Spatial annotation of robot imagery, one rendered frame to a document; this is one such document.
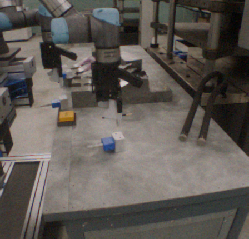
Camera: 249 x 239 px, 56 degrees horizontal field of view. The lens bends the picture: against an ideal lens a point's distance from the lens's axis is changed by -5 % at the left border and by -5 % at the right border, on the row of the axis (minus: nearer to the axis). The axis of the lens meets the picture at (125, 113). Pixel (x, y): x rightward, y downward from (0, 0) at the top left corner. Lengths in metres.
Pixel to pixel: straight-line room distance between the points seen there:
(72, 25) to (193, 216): 0.70
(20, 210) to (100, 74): 1.06
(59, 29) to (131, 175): 0.48
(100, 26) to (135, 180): 0.47
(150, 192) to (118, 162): 0.17
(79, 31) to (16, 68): 0.75
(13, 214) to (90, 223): 0.84
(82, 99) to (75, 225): 0.62
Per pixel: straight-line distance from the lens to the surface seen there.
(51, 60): 1.12
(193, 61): 1.86
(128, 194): 0.73
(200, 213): 0.87
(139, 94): 1.21
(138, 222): 0.81
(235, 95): 1.54
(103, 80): 0.75
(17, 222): 1.52
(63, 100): 1.19
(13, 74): 1.41
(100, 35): 0.70
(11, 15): 1.13
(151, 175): 0.79
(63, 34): 0.70
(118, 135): 0.87
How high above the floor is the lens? 1.33
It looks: 28 degrees down
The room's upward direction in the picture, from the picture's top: straight up
